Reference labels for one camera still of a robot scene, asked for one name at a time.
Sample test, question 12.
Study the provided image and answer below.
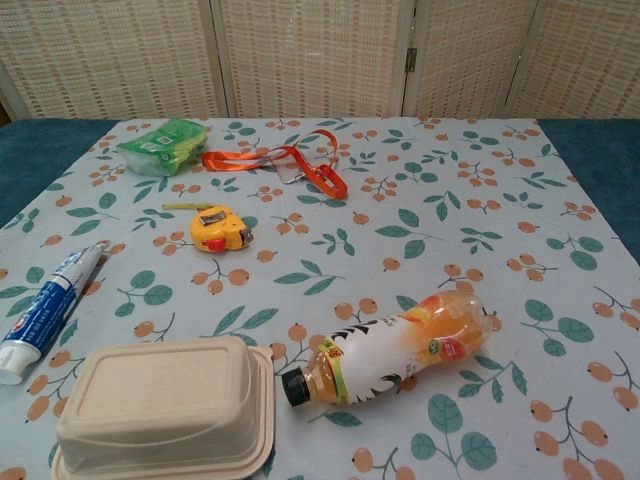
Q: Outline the yellow rubber duck toy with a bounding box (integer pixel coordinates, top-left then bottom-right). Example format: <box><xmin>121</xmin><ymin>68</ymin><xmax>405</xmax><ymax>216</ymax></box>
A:
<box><xmin>163</xmin><ymin>201</ymin><xmax>256</xmax><ymax>253</ymax></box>

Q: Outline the clear badge holder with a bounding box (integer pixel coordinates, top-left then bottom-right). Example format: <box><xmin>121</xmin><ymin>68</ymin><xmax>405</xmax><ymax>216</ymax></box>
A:
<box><xmin>267</xmin><ymin>147</ymin><xmax>334</xmax><ymax>185</ymax></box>

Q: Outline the orange juice bottle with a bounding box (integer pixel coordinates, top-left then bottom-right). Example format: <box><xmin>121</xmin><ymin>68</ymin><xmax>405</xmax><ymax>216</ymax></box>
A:
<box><xmin>280</xmin><ymin>291</ymin><xmax>501</xmax><ymax>407</ymax></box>

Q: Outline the floral print tablecloth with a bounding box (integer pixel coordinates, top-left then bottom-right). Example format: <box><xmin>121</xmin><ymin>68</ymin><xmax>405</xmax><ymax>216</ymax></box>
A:
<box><xmin>0</xmin><ymin>117</ymin><xmax>640</xmax><ymax>480</ymax></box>

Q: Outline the green snack package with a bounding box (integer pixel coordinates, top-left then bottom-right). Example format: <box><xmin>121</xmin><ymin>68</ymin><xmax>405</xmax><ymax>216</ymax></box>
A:
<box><xmin>117</xmin><ymin>118</ymin><xmax>209</xmax><ymax>177</ymax></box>

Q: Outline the woven folding screen panel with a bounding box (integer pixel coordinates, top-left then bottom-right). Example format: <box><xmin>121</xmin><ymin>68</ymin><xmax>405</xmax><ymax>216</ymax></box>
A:
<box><xmin>509</xmin><ymin>0</ymin><xmax>640</xmax><ymax>120</ymax></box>
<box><xmin>209</xmin><ymin>0</ymin><xmax>421</xmax><ymax>120</ymax></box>
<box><xmin>0</xmin><ymin>0</ymin><xmax>224</xmax><ymax>121</ymax></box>
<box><xmin>407</xmin><ymin>0</ymin><xmax>539</xmax><ymax>120</ymax></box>

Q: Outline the beige takeout container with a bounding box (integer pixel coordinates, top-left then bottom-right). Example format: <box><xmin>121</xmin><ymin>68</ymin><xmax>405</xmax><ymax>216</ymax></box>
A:
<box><xmin>49</xmin><ymin>335</ymin><xmax>277</xmax><ymax>480</ymax></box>

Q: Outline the blue white toothpaste tube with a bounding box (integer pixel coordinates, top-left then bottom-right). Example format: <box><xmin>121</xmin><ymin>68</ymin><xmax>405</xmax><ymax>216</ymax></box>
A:
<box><xmin>0</xmin><ymin>243</ymin><xmax>110</xmax><ymax>385</ymax></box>

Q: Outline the teal table cover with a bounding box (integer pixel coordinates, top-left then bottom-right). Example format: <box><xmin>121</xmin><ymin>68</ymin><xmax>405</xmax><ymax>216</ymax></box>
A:
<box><xmin>0</xmin><ymin>116</ymin><xmax>640</xmax><ymax>229</ymax></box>

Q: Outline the orange lanyard strap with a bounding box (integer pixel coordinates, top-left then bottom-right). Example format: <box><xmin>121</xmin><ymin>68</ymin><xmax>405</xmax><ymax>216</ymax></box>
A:
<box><xmin>201</xmin><ymin>128</ymin><xmax>349</xmax><ymax>200</ymax></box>

